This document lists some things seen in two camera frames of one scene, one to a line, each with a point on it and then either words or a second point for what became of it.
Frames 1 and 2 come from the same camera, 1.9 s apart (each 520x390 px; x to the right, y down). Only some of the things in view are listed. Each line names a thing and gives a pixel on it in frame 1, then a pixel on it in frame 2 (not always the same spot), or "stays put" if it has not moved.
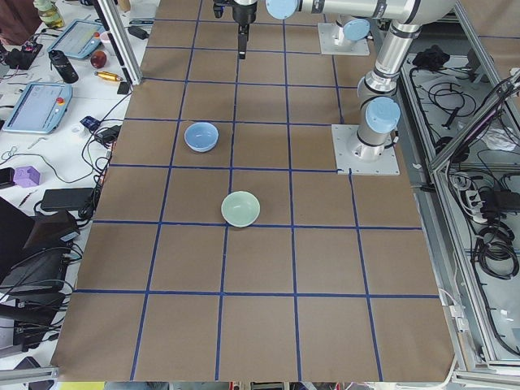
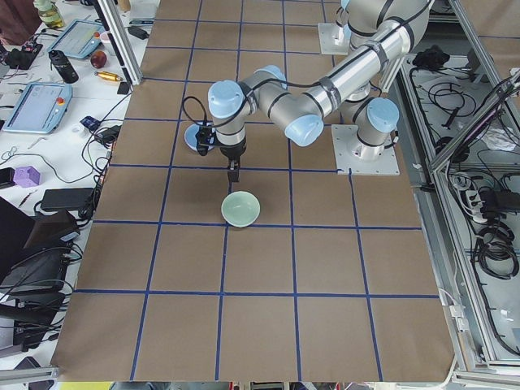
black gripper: (218, 10) -> (205, 137)
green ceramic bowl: (240, 208) stays put
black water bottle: (61, 63) stays put
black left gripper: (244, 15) -> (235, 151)
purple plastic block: (26, 176) stays put
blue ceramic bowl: (201, 136) stays put
